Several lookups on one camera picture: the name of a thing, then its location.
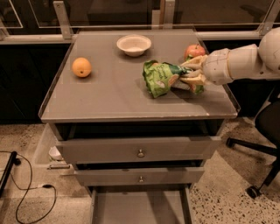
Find black office chair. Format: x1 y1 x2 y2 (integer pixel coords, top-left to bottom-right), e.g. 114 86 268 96
226 85 280 199

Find grey drawer cabinet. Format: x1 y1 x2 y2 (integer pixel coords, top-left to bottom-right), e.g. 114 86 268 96
38 28 242 187

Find orange fruit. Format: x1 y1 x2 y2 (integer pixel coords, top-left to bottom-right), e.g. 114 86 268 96
72 58 92 78

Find red apple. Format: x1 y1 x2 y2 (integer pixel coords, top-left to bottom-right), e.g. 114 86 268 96
184 44 206 60

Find middle grey drawer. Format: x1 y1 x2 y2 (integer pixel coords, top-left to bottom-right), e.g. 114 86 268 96
74 167 205 186

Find grey drawer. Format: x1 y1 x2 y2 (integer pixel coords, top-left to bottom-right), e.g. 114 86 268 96
57 136 221 164
74 167 205 186
90 187 194 224

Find white paper bowl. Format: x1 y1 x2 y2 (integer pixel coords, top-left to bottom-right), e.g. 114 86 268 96
116 34 151 57

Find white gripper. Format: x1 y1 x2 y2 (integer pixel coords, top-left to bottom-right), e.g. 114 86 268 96
179 48 233 85

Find black floor bar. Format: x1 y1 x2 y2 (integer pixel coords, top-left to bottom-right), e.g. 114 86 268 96
0 151 17 198

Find green rice chip bag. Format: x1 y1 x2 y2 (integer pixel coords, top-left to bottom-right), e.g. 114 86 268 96
143 60 204 98

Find top grey drawer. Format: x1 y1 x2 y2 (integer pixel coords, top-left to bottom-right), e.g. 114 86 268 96
57 136 221 164

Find bottom grey drawer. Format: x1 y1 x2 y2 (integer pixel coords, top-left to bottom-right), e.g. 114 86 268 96
90 187 194 224

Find metal window bracket right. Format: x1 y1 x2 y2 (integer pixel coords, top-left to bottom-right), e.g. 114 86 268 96
258 0 280 36

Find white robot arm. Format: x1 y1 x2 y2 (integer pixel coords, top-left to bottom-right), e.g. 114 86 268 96
179 28 280 85

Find metal window bracket left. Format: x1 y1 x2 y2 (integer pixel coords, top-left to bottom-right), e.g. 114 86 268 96
53 1 73 39

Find black floor cable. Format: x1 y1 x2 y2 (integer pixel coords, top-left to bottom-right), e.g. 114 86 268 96
0 150 58 224

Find metal window bracket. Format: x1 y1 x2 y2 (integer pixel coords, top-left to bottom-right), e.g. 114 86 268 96
163 0 176 29
53 1 73 39
258 0 280 36

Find metal window bracket centre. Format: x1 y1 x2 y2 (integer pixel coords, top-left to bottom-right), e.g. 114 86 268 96
163 0 176 29

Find clear plastic bin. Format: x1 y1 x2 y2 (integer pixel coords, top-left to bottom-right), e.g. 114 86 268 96
31 125 74 176

